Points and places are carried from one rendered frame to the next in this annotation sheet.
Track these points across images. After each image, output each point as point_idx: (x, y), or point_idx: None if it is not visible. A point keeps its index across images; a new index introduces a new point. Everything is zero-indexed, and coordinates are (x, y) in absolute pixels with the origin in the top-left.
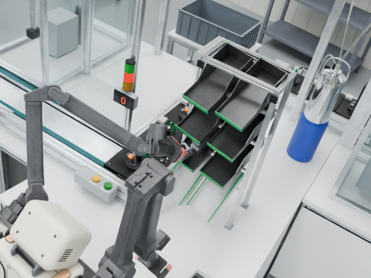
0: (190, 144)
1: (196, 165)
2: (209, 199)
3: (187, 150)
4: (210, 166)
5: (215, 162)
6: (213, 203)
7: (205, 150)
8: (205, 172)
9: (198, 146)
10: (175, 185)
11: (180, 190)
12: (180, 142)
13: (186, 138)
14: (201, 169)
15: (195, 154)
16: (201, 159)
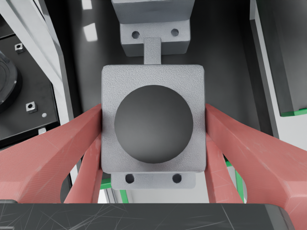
0: (103, 47)
1: (241, 105)
2: (285, 134)
3: (204, 95)
4: (292, 47)
5: (285, 11)
6: (306, 131)
7: (194, 2)
8: (305, 92)
9: (192, 7)
10: (162, 196)
11: (189, 194)
12: (22, 69)
13: (60, 37)
14: (294, 97)
15: (181, 64)
16: (257, 56)
